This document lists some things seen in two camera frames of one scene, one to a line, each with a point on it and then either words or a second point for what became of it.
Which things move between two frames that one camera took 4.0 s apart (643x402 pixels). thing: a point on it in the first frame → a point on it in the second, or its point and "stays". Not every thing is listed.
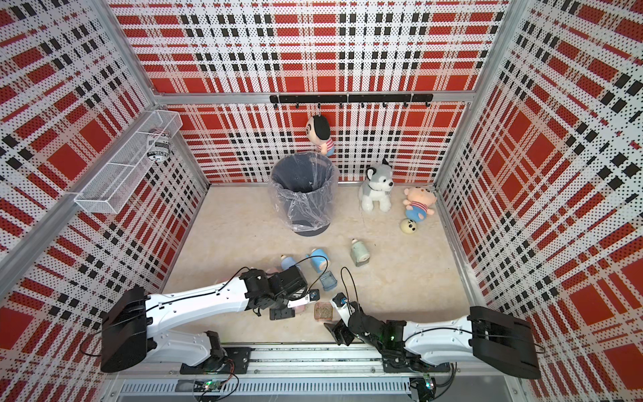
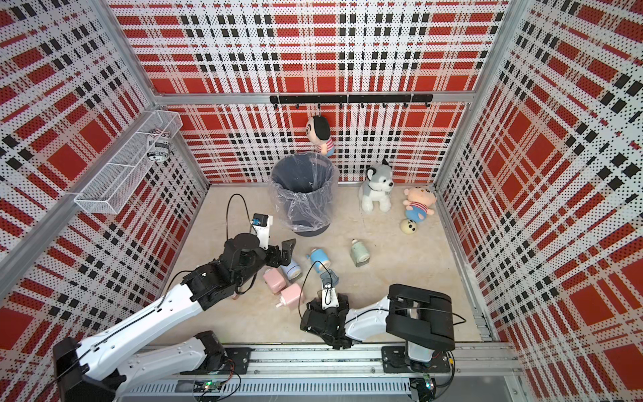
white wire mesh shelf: (108, 188) stays
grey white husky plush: (376, 188) stays
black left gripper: (281, 314) → (286, 252)
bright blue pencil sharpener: (319, 263) stays
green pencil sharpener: (359, 253) stays
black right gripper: (338, 331) → (316, 306)
